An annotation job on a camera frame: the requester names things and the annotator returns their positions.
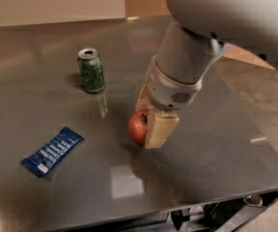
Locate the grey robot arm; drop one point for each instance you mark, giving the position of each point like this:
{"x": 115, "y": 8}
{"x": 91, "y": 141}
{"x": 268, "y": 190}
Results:
{"x": 201, "y": 33}

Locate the blue rxbar wrapper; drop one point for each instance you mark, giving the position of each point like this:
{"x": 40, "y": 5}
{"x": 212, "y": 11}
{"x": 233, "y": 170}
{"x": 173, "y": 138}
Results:
{"x": 42, "y": 162}

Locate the red apple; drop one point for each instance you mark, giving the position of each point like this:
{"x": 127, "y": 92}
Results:
{"x": 137, "y": 126}

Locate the dark drawer under table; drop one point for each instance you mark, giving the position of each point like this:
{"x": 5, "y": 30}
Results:
{"x": 225, "y": 216}

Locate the green soda can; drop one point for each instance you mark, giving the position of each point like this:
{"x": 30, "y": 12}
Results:
{"x": 91, "y": 70}

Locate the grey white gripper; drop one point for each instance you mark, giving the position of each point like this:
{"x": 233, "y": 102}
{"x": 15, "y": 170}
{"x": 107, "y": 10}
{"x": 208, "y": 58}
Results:
{"x": 168, "y": 91}

